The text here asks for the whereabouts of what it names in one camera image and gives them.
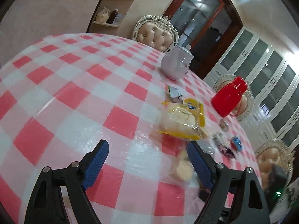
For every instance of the white barcode snack packet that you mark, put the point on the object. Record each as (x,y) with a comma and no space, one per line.
(219,139)

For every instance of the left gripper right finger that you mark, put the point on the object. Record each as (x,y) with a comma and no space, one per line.
(235,196)

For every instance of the cream tufted chair by shelf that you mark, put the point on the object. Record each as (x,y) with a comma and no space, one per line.
(156,32)

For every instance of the red plastic thermos jug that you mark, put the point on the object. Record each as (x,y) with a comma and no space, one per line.
(228,97)

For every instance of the blue cookie snack packet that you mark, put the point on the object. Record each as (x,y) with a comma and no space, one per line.
(236,143)

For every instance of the dark bottle on shelf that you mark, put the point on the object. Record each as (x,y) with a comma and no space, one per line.
(112,16)

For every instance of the green white wrapper near teapot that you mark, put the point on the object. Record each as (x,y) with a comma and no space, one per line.
(174,94)

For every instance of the black pink snack packet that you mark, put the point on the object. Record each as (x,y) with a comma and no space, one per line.
(226,151)

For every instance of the cream tufted chair behind jug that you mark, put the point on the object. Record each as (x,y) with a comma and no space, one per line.
(246,103)

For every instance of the small bread bun packet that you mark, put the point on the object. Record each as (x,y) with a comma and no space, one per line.
(182,169)

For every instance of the cream tufted chair at right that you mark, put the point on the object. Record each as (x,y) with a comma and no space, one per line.
(275,152)

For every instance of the yellow bread bag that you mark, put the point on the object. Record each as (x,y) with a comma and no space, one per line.
(183,120)

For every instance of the white glass door cabinet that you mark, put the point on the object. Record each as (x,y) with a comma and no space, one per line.
(273,80)

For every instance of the white ceramic teapot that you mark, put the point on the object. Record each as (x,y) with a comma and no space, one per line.
(175,64)

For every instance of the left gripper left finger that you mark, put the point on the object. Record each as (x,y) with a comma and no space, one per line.
(46,201)

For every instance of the wooden corner shelf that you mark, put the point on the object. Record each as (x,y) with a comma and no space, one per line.
(99,27)

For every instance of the dark wood glass door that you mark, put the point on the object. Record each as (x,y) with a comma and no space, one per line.
(209,26)

